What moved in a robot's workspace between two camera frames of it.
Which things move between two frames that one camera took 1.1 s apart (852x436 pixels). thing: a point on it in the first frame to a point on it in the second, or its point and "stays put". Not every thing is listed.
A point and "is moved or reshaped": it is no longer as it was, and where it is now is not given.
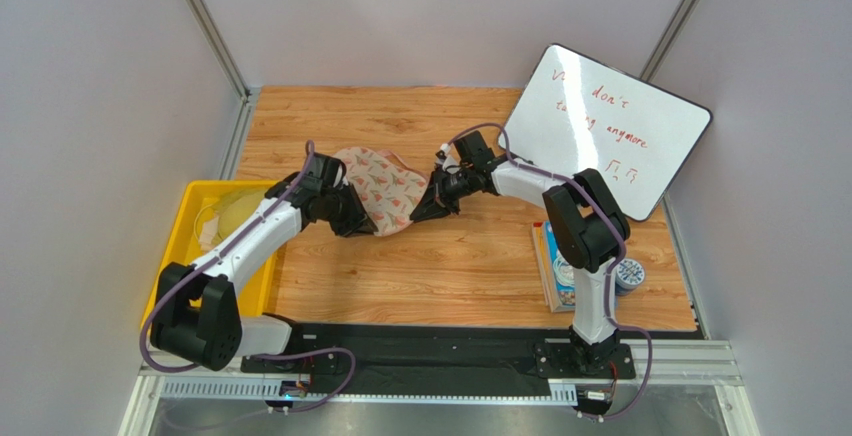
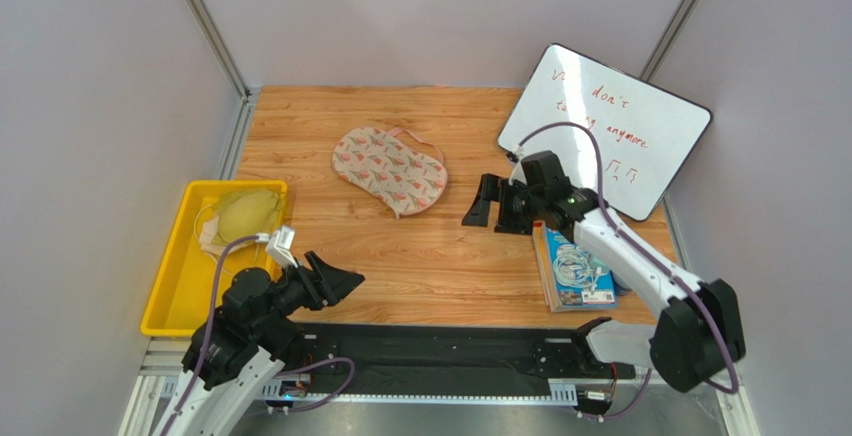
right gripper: (441, 191) to (502, 203)
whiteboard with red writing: (576, 114) stays put
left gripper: (359, 221) to (325, 285)
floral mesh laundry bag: (386, 187) is moved or reshaped
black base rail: (389, 360) stays put
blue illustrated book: (558, 274) stays put
